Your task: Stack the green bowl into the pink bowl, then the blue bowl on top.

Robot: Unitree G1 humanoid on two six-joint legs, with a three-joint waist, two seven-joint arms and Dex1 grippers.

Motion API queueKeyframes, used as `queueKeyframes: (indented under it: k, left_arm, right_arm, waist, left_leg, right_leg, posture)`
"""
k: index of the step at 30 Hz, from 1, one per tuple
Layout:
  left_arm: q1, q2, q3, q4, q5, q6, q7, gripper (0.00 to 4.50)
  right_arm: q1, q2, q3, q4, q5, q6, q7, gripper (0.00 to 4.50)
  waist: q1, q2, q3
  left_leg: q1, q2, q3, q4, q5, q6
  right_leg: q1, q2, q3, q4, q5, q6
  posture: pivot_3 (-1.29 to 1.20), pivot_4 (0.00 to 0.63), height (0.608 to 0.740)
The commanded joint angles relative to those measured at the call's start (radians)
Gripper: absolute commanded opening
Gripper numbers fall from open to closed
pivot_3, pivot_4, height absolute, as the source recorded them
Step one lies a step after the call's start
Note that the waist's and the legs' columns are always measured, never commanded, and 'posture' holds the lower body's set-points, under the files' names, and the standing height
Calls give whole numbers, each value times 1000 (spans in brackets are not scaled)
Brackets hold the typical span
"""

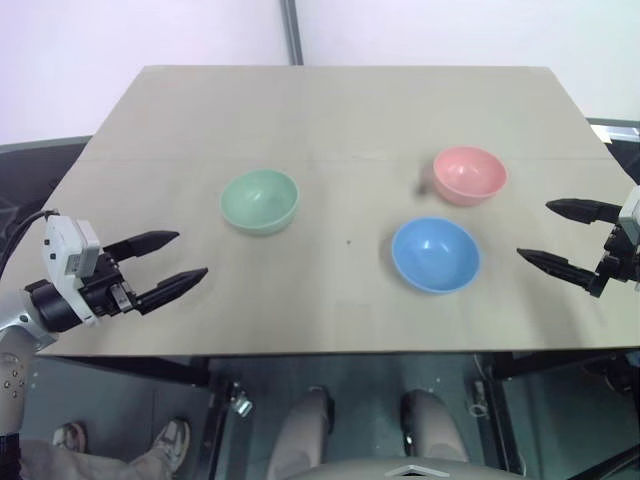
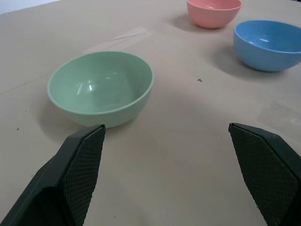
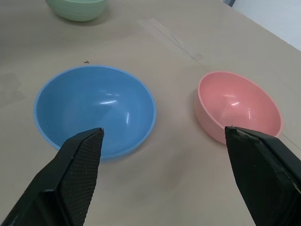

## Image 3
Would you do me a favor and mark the blue plastic bowl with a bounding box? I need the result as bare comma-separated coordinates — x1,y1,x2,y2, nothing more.
33,65,157,158

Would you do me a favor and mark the pink plastic bowl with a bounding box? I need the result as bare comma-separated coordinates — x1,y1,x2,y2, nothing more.
194,71,283,145

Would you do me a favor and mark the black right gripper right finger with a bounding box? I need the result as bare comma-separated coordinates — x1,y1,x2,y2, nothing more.
224,125,301,226

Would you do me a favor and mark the green plastic bowl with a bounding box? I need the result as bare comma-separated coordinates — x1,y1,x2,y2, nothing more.
45,0,106,22

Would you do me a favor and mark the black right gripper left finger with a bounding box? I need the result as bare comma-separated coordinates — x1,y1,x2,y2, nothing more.
0,127,104,226

